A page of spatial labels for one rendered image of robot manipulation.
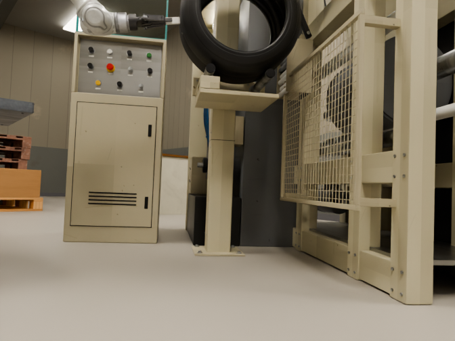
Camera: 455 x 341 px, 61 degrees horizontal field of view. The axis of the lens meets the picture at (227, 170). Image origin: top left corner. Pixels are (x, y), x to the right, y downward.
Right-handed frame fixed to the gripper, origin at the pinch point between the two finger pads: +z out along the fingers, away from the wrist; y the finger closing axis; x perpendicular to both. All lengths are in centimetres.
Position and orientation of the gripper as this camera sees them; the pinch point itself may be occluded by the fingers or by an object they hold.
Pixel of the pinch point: (172, 20)
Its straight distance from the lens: 198.9
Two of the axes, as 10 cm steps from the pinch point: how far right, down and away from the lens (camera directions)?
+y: -1.5, 0.4, 9.9
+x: 1.0, 9.9, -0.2
